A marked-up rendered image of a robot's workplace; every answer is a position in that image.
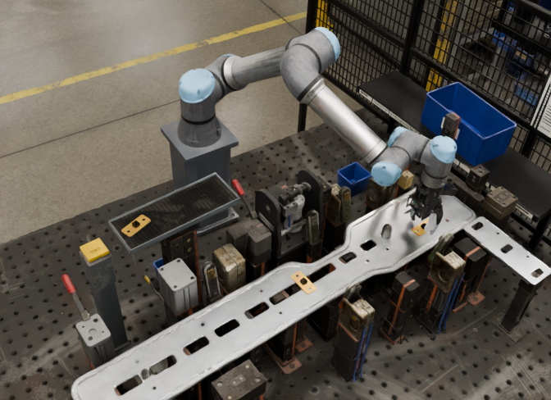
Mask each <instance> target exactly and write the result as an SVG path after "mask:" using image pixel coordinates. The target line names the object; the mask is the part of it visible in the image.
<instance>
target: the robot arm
mask: <svg viewBox="0 0 551 400"><path fill-rule="evenodd" d="M339 53H340V46H339V41H338V39H337V38H336V37H335V35H334V34H333V33H332V32H330V31H329V30H328V29H327V28H324V27H317V28H315V29H312V30H311V31H310V32H309V33H308V34H305V35H302V36H299V37H297V38H293V39H290V40H289V41H288V42H287V44H286V45H285V46H284V47H280V48H275V49H272V50H269V51H266V52H261V53H258V54H254V55H252V56H248V57H243V58H241V57H238V56H236V55H233V54H225V55H224V56H221V57H218V58H217V59H216V60H215V61H214V62H213V63H212V64H210V65H209V66H207V67H206V68H204V69H196V70H190V71H188V72H186V73H185V74H183V76H182V77H181V78H180V82H179V95H180V111H181V118H180V123H179V125H178V128H177V134H178V138H179V140H180V141H181V142H182V143H183V144H185V145H187V146H190V147H193V148H205V147H208V146H211V145H213V144H214V143H216V142H217V141H218V140H219V138H220V136H221V126H220V124H219V122H218V120H217V118H216V111H215V105H216V103H217V102H219V101H220V100H221V99H222V98H223V97H224V96H226V95H227V94H228V93H231V92H234V91H238V90H241V89H244V88H245V87H246V86H247V85H248V84H249V83H252V82H256V81H260V80H266V79H270V78H273V77H276V76H281V75H282V78H283V81H284V82H285V85H286V87H287V89H288V90H289V91H290V92H291V94H292V95H293V96H294V97H295V98H296V99H297V100H298V101H299V102H300V103H306V104H307V105H308V106H309V107H310V108H311V109H312V110H313V111H314V112H315V113H316V114H317V115H318V116H319V117H320V118H321V119H322V120H323V121H324V122H325V123H326V124H328V125H329V126H330V127H331V128H332V129H333V130H334V131H335V132H336V133H337V134H338V135H339V136H340V137H341V138H342V139H343V140H344V141H345V142H346V143H348V144H349V145H350V146H351V147H352V148H353V149H354V150H355V151H356V152H357V153H358V154H359V155H360V156H361V157H362V158H363V159H364V160H365V161H366V162H367V163H368V164H370V166H372V170H371V176H372V177H373V180H374V181H375V182H376V183H377V184H379V185H382V186H390V185H392V184H394V183H395V181H396V180H397V179H399V178H400V177H401V175H402V173H403V172H404V171H405V170H406V169H407V167H408V166H409V165H410V163H411V162H412V161H413V160H415V161H418V162H420V163H423V164H425V166H424V169H423V171H422V174H421V183H420V184H418V185H417V187H416V191H415V193H412V194H411V195H409V197H408V202H409V199H410V198H411V199H412V200H413V202H412V201H411V202H410V203H408V202H407V205H406V207H409V206H410V207H411V208H409V209H408V210H406V211H405V212H404V214H407V213H409V212H410V217H411V218H412V217H414V216H415V215H416V216H417V217H419V218H421V220H424V219H425V218H427V217H429V221H428V223H427V224H426V226H425V228H424V231H425V232H426V231H430V235H432V234H433V233H434V232H435V231H436V230H437V228H438V226H439V223H440V222H441V220H442V218H443V214H444V212H443V205H441V203H442V200H441V197H440V195H447V196H454V194H455V193H456V192H457V191H458V190H457V189H456V187H455V186H454V185H453V184H452V183H449V182H447V178H448V176H449V172H450V169H451V166H452V164H453V161H454V159H455V153H456V151H457V144H456V143H455V142H454V141H453V140H452V139H451V138H449V137H447V136H445V137H443V136H437V137H435V138H433V139H428V138H427V137H424V136H422V135H420V134H417V133H415V132H413V131H412V130H407V129H404V128H403V127H397V128H396V129H395V130H394V131H393V133H392V134H391V135H390V137H389V142H388V145H387V144H386V143H385V142H384V141H383V140H382V139H381V138H380V137H379V136H378V135H376V134H375V133H374V132H373V131H372V130H371V129H370V128H369V127H368V126H367V125H366V124H365V123H364V122H363V121H362V120H361V119H360V118H359V117H358V116H357V115H356V114H355V113H354V112H352V111H351V110H350V109H349V108H348V107H347V106H346V105H345V104H344V103H343V102H342V101H341V100H340V99H339V98H338V97H337V96H336V95H335V94H334V93H333V92H332V91H331V90H330V89H328V88H327V87H326V86H325V84H324V79H323V78H322V77H321V76H320V74H321V73H322V72H323V71H324V70H326V69H327V68H328V67H329V66H330V65H333V64H334V63H335V61H336V60H337V59H338V57H339ZM433 211H434V212H433ZM431 212H432V213H431Z"/></svg>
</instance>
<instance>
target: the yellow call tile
mask: <svg viewBox="0 0 551 400"><path fill-rule="evenodd" d="M80 250H81V252H82V253H83V254H84V255H85V257H86V258H87V260H88V261H89V262H91V261H94V260H96V259H98V258H100V257H103V256H105V255H107V254H108V253H109V251H108V250H107V248H106V246H105V245H104V244H103V242H102V240H101V239H100V238H98V239H95V240H94V241H91V242H89V243H86V244H85V245H82V246H80Z"/></svg>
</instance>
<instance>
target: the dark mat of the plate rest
mask: <svg viewBox="0 0 551 400"><path fill-rule="evenodd" d="M235 199H237V197H236V196H235V195H234V194H233V193H232V192H231V191H230V190H229V189H228V188H227V187H226V186H225V185H224V184H223V183H222V182H221V181H220V180H219V179H218V178H217V177H216V176H215V175H214V176H213V177H211V178H208V179H206V180H204V181H201V182H199V183H197V184H195V185H192V186H190V187H188V188H186V189H183V190H181V191H179V192H178V193H174V194H172V195H171V196H169V197H166V198H163V199H162V200H159V201H157V202H155V203H153V204H150V205H148V206H146V207H143V208H141V209H139V210H137V211H134V212H132V213H130V214H129V215H126V216H123V217H121V218H120V219H117V220H114V221H113V222H111V223H112V225H113V226H114V227H115V229H116V230H117V232H118V233H119V234H120V236H121V237H122V238H123V239H124V240H125V242H126V243H127V245H128V246H129V247H130V249H132V248H135V247H138V246H139V245H141V244H143V243H146V242H147V241H149V240H151V239H154V238H156V237H158V236H160V235H162V234H164V233H166V232H168V231H170V230H173V229H174V228H177V227H179V226H181V225H183V224H185V223H187V222H189V221H191V220H193V219H196V218H198V217H200V216H202V215H204V214H206V213H208V212H210V211H212V210H215V209H217V208H218V207H221V206H223V205H225V204H226V203H228V202H231V201H233V200H235ZM141 215H144V216H146V217H147V218H149V219H150V220H151V221H150V222H149V223H148V224H146V225H145V226H144V227H143V228H142V229H141V230H139V231H138V232H137V233H135V234H134V235H133V236H131V237H129V236H127V235H126V234H124V233H123V232H121V230H122V229H124V228H125V227H126V226H127V225H128V224H130V223H131V222H132V221H133V220H135V219H136V218H138V217H139V216H141Z"/></svg>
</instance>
